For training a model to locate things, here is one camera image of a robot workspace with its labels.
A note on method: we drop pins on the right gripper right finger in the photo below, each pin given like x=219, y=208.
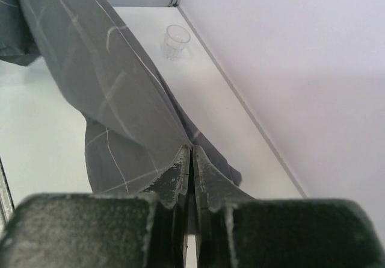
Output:
x=237, y=230

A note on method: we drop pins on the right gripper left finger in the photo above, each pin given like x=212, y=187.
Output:
x=145, y=229

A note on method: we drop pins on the dark grey checked cloth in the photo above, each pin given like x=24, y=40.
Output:
x=134, y=125

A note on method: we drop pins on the clear drinking glass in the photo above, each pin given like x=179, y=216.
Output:
x=175, y=40

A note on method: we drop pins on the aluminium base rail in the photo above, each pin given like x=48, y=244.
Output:
x=6, y=201

